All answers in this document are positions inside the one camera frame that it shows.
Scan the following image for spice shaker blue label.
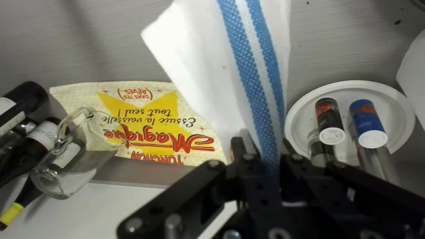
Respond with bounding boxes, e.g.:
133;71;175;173
348;98;390;169

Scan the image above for yellow packaged cleaning cloth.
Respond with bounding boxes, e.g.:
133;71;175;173
48;79;230;167

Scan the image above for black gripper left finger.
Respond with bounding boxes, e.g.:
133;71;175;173
115;131;267;239

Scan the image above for white towel blue stripes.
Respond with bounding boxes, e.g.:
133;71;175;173
139;0;293;177

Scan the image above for dark bottle white label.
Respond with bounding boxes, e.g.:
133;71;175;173
0;79;50;138
0;115;64;189

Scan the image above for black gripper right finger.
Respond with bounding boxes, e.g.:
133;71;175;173
277;138;425;239

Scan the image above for white paper towel roll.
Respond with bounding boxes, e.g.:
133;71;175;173
394;27;425;116

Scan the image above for dark bottle yellow cap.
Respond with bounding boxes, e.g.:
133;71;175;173
0;173;45;232

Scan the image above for white round plate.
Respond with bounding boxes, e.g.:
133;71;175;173
283;78;417;167

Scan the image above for spice shaker red label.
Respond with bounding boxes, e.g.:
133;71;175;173
309;96;348;167

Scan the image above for clear glass mug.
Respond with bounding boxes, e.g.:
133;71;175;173
29;106;121;200

